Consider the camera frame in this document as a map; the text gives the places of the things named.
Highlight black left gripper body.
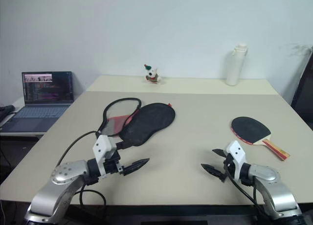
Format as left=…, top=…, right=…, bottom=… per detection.
left=104, top=150, right=123, bottom=176

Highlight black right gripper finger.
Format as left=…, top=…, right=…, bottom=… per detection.
left=212, top=148, right=227, bottom=158
left=201, top=163, right=226, bottom=183

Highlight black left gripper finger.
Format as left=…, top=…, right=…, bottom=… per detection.
left=121, top=158, right=150, bottom=177
left=115, top=140, right=130, bottom=150

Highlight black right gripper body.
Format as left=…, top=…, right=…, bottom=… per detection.
left=222, top=153, right=235, bottom=182

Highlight black rubber table tennis paddle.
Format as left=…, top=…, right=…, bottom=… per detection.
left=230, top=116, right=291, bottom=162

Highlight black red paddle case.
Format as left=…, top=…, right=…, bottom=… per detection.
left=99, top=97, right=176, bottom=147

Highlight white plush dog toy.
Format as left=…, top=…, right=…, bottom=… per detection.
left=143, top=63, right=161, bottom=84

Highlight white plastic bottle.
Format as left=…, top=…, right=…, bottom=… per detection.
left=225, top=44, right=249, bottom=86

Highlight grey open laptop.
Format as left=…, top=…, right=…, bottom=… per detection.
left=0, top=71, right=75, bottom=133

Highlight black device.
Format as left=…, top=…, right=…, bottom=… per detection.
left=0, top=104, right=16, bottom=123

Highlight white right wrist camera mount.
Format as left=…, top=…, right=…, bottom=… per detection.
left=225, top=140, right=246, bottom=180

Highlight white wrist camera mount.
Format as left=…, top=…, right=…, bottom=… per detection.
left=92, top=135, right=118, bottom=179
left=225, top=140, right=246, bottom=180

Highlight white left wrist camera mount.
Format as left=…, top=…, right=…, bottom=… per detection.
left=92, top=135, right=118, bottom=179

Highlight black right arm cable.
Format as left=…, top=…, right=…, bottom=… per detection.
left=224, top=161, right=272, bottom=221

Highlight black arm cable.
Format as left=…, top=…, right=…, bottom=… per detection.
left=55, top=130, right=107, bottom=212
left=224, top=161, right=272, bottom=221

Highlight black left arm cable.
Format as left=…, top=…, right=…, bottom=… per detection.
left=55, top=130, right=107, bottom=212

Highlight black table frame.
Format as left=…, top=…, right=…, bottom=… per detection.
left=67, top=204, right=260, bottom=217

